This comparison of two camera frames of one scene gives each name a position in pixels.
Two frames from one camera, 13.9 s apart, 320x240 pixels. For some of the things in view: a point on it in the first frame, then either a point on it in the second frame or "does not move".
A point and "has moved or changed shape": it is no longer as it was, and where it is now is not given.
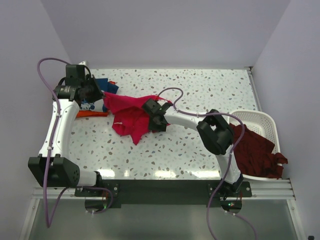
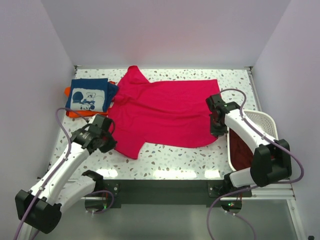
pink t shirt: (131, 119) has moved or changed shape
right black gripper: (152, 126) → (217, 132)
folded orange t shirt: (91, 113) does not move
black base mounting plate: (163, 193) does not move
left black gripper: (98, 94) → (111, 145)
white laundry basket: (263, 124) does not move
